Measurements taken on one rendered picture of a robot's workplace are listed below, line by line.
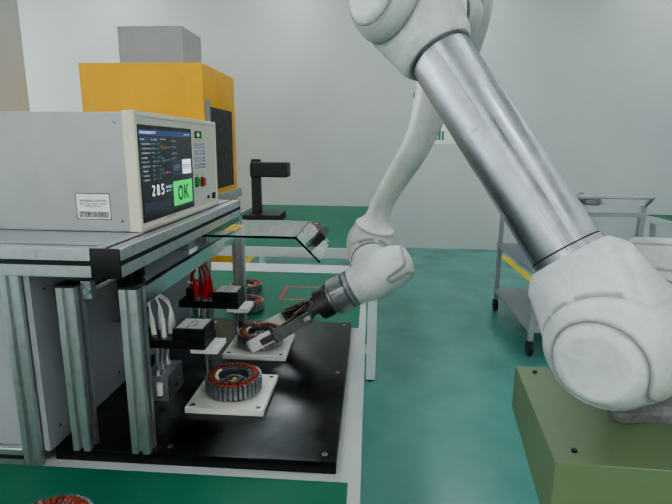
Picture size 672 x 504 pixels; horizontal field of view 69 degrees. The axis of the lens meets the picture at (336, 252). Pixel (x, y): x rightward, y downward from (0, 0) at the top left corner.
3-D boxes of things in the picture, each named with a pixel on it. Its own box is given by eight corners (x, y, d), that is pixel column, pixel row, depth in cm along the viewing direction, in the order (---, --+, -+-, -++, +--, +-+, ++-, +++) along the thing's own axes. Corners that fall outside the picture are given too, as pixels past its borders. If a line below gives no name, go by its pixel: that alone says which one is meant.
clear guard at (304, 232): (329, 242, 135) (329, 221, 134) (320, 263, 112) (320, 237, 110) (212, 240, 137) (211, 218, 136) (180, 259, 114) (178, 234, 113)
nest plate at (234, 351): (295, 337, 130) (294, 332, 130) (285, 361, 116) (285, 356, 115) (239, 335, 131) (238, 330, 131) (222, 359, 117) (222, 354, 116)
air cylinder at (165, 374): (183, 384, 104) (182, 359, 103) (169, 402, 97) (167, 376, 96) (160, 383, 105) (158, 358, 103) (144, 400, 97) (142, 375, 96)
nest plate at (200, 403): (278, 379, 107) (277, 374, 106) (263, 416, 92) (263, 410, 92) (210, 376, 108) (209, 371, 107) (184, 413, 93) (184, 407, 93)
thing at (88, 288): (213, 232, 138) (213, 222, 137) (90, 300, 77) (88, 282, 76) (208, 232, 138) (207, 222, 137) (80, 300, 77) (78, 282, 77)
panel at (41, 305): (193, 316, 145) (187, 215, 139) (51, 451, 81) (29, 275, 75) (189, 316, 145) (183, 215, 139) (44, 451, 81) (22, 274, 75)
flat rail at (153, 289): (240, 237, 137) (240, 227, 137) (137, 310, 77) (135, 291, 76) (236, 237, 137) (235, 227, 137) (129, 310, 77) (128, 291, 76)
